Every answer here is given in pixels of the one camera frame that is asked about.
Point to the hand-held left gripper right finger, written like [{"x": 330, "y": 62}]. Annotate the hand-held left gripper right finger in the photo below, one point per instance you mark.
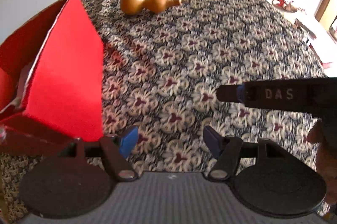
[{"x": 213, "y": 140}]

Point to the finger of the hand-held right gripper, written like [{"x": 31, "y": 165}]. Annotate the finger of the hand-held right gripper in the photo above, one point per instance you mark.
[{"x": 229, "y": 93}]

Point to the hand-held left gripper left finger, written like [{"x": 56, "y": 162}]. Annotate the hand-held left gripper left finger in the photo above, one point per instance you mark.
[{"x": 129, "y": 140}]

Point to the red cardboard box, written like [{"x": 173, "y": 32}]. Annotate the red cardboard box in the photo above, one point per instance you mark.
[{"x": 65, "y": 76}]

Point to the person's right hand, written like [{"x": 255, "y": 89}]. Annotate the person's right hand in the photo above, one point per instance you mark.
[{"x": 325, "y": 168}]

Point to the floral patterned tablecloth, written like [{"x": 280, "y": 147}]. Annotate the floral patterned tablecloth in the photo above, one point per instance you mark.
[{"x": 184, "y": 55}]

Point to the red scissors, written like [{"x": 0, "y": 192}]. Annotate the red scissors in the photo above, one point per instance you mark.
[{"x": 283, "y": 3}]

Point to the brown wooden gourd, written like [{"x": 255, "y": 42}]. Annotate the brown wooden gourd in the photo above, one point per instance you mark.
[{"x": 137, "y": 4}]

